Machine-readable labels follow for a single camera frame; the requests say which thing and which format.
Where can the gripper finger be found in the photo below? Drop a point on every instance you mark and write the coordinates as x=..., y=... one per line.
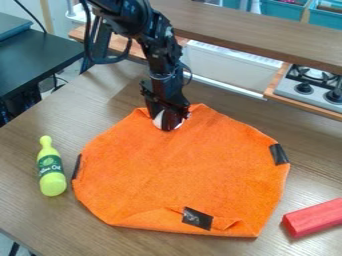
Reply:
x=170, y=120

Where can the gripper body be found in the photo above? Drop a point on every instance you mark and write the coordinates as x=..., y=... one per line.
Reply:
x=164, y=90

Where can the white ball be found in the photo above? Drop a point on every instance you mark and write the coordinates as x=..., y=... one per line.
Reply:
x=157, y=120

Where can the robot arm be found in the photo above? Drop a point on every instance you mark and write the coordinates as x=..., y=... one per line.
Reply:
x=133, y=20

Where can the orange cloth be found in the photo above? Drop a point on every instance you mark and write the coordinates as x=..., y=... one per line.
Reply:
x=178, y=173

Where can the yellow plush bottle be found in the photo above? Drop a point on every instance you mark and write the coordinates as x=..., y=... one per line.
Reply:
x=51, y=168

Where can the black table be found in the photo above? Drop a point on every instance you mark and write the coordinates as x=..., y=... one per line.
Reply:
x=26, y=60

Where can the teal bin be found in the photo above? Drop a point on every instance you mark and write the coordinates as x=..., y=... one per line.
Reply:
x=326, y=13
x=283, y=8

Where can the toy stove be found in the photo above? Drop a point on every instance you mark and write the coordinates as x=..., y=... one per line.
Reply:
x=311, y=87

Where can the red block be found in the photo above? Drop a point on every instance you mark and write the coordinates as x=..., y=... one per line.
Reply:
x=313, y=217

